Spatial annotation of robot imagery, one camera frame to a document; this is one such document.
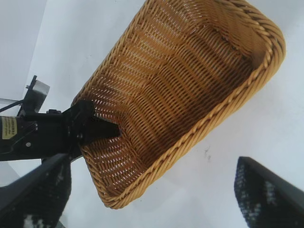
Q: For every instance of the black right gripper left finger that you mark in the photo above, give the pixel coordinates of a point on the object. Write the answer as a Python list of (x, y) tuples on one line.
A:
[(31, 204)]

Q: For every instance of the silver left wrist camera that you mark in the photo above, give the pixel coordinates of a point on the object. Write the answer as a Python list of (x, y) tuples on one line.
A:
[(39, 95)]

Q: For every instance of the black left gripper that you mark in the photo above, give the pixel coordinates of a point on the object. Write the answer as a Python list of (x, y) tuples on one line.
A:
[(47, 135)]

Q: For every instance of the woven tan wicker basket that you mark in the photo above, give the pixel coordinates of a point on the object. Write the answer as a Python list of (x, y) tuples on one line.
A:
[(178, 83)]

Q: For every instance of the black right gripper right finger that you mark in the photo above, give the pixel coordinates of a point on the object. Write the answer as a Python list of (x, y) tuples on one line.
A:
[(268, 199)]

